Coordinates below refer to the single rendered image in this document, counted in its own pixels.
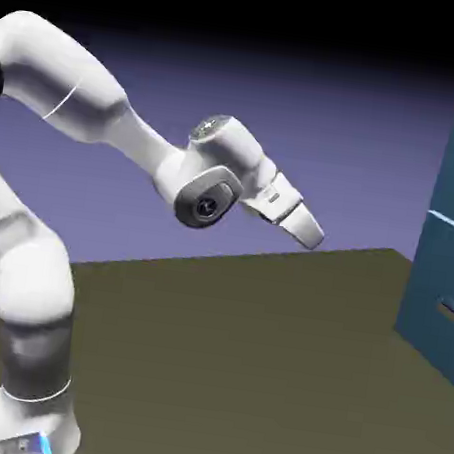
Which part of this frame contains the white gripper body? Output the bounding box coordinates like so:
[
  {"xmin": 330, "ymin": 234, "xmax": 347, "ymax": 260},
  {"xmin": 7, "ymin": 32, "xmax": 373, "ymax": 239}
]
[{"xmin": 274, "ymin": 198, "xmax": 330, "ymax": 253}]

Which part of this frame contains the blue painted cabinet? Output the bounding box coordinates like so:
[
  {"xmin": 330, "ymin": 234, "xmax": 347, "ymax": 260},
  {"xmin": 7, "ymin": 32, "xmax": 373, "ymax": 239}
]
[{"xmin": 386, "ymin": 48, "xmax": 454, "ymax": 392}]

